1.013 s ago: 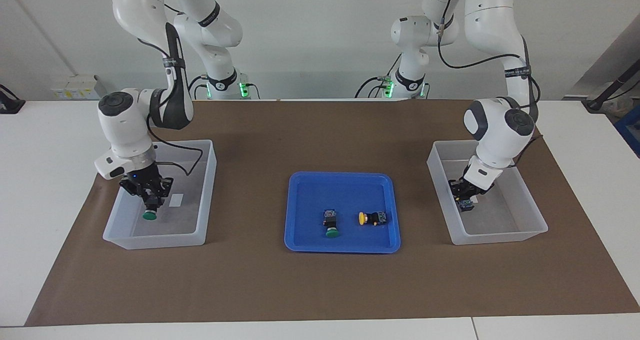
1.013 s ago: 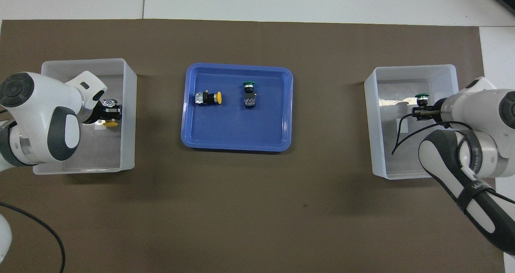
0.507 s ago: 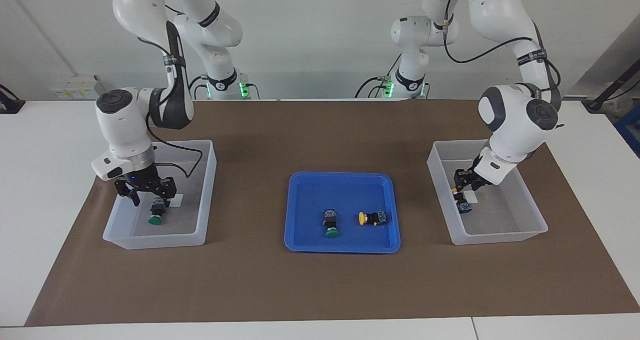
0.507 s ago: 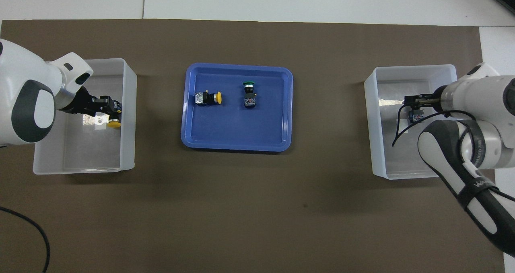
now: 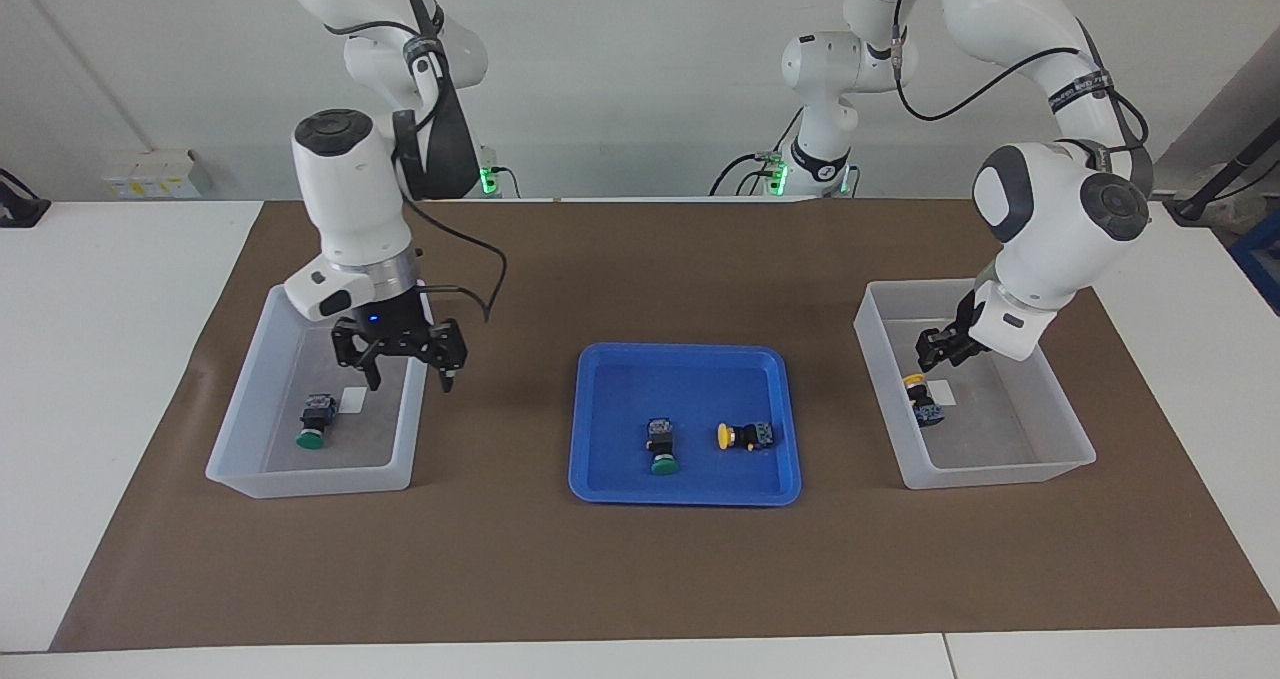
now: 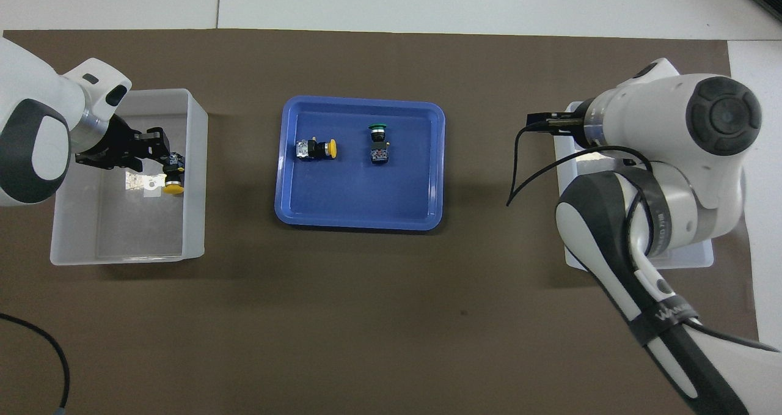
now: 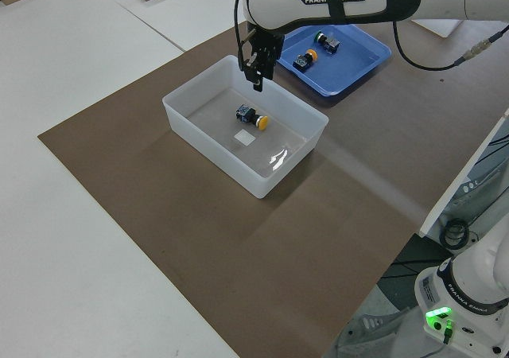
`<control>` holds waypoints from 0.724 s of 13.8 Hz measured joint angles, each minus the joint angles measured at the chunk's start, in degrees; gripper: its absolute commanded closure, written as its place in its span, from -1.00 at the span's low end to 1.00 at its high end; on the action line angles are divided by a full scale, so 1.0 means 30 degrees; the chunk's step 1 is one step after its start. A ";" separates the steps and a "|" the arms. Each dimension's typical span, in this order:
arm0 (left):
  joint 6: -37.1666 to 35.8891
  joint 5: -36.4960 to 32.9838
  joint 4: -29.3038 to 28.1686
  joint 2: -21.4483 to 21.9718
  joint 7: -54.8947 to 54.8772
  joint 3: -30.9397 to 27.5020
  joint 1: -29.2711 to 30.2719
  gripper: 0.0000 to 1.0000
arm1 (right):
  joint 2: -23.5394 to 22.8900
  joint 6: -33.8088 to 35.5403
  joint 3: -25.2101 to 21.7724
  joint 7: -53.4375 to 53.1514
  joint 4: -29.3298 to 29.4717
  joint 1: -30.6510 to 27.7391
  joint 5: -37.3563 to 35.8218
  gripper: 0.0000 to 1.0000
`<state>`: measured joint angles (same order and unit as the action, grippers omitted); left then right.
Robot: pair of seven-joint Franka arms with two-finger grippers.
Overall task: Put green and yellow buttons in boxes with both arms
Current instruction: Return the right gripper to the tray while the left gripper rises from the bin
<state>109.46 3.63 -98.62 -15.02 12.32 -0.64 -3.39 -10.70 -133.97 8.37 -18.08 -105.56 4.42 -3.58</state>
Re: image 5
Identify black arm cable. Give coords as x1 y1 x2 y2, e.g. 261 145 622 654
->
325 19 508 322
890 0 1151 175

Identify white wall socket box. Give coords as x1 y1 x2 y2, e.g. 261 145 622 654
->
100 149 201 200

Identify blue plastic tray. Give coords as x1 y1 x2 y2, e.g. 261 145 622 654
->
568 343 803 507

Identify translucent white plastic box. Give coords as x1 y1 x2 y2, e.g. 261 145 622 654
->
205 278 435 500
853 277 1098 491

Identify green push button switch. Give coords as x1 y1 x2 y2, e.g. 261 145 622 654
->
646 418 681 476
296 393 338 451

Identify brown paper table mat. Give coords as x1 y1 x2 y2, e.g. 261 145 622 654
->
50 197 1280 653

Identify black stand pole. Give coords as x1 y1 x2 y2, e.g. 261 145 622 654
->
1165 119 1280 225

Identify yellow push button switch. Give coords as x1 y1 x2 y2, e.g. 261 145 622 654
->
903 373 946 428
717 422 776 452

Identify black clamp mount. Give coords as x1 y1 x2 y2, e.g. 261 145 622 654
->
0 167 51 228

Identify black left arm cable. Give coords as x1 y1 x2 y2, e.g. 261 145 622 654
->
890 0 1151 175

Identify black right base cables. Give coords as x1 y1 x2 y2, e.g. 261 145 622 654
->
478 159 521 200

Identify black left base cables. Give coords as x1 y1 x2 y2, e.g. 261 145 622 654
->
708 109 801 197

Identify black base cables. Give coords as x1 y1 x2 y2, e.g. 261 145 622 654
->
478 159 521 200
708 109 801 197

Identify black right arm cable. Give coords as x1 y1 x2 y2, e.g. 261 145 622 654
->
325 19 508 322

